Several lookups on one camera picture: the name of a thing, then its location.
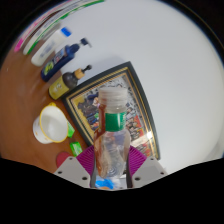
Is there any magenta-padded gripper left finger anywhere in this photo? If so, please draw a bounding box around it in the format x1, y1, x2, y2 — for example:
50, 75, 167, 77
53, 145, 98, 189

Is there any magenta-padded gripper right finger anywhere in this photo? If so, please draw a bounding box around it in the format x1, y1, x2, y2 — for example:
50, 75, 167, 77
125, 145, 168, 189

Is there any clear plastic bottle green label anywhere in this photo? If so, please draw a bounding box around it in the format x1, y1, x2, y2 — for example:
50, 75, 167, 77
93, 87, 132, 179

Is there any small green pack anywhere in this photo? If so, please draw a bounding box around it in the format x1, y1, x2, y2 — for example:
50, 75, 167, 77
69, 141, 83, 158
66, 121, 76, 139

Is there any flat round red coaster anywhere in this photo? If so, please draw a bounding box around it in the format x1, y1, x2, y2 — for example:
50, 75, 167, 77
55, 151, 73, 169

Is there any white mug yellow rim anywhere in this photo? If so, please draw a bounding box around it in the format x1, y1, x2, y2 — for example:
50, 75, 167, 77
32, 102, 70, 145

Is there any black gold framed group picture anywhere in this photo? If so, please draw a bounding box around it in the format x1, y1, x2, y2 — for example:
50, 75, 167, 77
60, 61, 162, 161

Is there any dark pump bottle yellow label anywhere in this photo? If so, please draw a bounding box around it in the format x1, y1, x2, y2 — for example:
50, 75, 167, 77
48, 64, 93, 101

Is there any dark blue pump bottle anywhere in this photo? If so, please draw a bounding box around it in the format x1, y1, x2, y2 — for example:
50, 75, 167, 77
40, 37, 93, 83

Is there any white bottle blue cap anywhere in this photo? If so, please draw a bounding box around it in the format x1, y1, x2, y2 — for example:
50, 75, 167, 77
30, 27, 73, 67

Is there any tall white green box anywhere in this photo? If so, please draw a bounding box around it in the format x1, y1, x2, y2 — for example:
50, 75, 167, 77
22, 0, 106, 56

